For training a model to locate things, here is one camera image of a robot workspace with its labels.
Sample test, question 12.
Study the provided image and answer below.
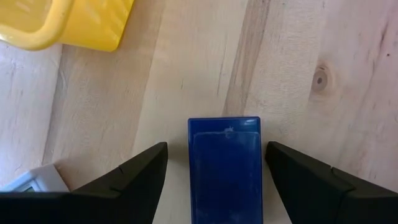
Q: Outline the yellow plastic basket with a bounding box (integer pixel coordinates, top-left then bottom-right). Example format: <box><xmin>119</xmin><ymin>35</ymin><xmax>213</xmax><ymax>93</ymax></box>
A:
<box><xmin>0</xmin><ymin>0</ymin><xmax>135</xmax><ymax>52</ymax></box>

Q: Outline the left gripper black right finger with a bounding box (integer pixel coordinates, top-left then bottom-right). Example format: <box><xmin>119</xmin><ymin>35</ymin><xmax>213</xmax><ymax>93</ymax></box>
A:
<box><xmin>264</xmin><ymin>141</ymin><xmax>398</xmax><ymax>224</ymax></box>

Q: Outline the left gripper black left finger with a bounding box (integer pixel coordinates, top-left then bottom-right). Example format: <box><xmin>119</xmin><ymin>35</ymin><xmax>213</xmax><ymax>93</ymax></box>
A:
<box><xmin>0</xmin><ymin>141</ymin><xmax>169</xmax><ymax>224</ymax></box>

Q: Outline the blue rectangular case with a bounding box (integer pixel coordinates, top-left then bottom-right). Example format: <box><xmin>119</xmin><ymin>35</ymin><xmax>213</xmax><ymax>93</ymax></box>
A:
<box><xmin>187</xmin><ymin>116</ymin><xmax>264</xmax><ymax>224</ymax></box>

